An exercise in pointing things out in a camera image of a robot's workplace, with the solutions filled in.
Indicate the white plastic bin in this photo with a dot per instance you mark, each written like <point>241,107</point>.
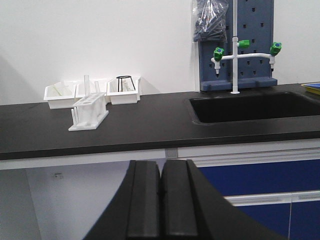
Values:
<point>80,89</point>
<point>125,97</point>
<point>60,95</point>

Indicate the blue cabinet door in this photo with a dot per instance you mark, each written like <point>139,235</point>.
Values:
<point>298,221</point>

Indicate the blue cabinet drawer front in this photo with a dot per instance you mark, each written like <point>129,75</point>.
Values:
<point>264,178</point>

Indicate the white lab faucet green knobs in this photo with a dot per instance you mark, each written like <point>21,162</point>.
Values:
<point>218,53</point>

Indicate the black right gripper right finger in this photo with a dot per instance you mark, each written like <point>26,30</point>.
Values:
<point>193,209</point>

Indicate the middle white plastic bin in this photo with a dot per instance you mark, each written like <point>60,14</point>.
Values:
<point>80,89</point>

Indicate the blue pegboard drying rack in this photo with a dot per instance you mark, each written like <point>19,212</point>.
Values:
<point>255,20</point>

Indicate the black lab sink basin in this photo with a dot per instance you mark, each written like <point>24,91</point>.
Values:
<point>260,106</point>

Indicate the black wire tripod stand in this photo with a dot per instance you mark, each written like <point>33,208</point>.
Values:
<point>125,83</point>

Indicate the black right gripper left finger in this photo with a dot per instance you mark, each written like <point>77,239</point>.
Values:
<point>134,212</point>

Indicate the plastic bag of pegs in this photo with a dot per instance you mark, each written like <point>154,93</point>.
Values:
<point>209,18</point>

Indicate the white test tube rack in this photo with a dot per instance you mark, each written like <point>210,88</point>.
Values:
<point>88,112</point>

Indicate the right white plastic bin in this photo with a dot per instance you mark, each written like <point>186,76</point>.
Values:
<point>125,97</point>

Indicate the clear glass test tube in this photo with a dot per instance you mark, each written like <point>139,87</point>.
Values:
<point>86,81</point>

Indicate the yellow tray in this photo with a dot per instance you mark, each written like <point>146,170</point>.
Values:
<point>313,87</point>

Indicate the left white plastic bin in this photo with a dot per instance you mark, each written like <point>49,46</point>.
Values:
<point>60,95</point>

